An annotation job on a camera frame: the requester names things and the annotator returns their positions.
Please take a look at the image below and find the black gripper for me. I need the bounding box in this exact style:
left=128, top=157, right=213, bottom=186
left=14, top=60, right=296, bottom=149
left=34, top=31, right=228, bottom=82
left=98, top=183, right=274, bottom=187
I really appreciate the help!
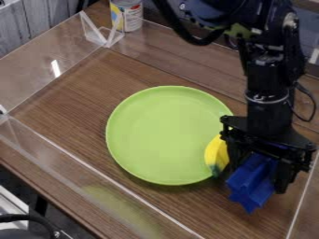
left=220, top=94, right=315, bottom=194

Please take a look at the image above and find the blue plastic block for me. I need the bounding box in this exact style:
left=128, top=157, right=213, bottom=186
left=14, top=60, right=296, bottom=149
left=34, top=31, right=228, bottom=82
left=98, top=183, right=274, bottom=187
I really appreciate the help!
left=225, top=152, right=278, bottom=214

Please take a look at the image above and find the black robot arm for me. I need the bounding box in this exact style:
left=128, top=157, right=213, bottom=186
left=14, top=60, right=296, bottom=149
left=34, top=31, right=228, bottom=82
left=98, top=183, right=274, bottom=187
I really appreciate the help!
left=152, top=0, right=315, bottom=193

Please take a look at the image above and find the green round plate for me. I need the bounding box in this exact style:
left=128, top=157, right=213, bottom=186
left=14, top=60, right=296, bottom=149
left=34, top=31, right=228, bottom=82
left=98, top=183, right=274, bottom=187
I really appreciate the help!
left=105, top=86, right=232, bottom=186

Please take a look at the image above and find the yellow toy banana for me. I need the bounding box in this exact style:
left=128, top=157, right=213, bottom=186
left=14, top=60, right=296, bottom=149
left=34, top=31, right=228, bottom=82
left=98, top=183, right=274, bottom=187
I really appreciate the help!
left=204, top=134, right=229, bottom=177

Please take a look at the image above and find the clear acrylic enclosure wall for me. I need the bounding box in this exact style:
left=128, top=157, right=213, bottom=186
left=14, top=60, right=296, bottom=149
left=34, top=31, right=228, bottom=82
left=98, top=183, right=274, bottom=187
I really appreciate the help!
left=0, top=4, right=319, bottom=239

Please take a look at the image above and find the black cable on floor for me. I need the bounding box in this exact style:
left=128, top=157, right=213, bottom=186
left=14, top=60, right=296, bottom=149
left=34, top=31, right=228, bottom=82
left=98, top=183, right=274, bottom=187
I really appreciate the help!
left=0, top=214, right=57, bottom=239

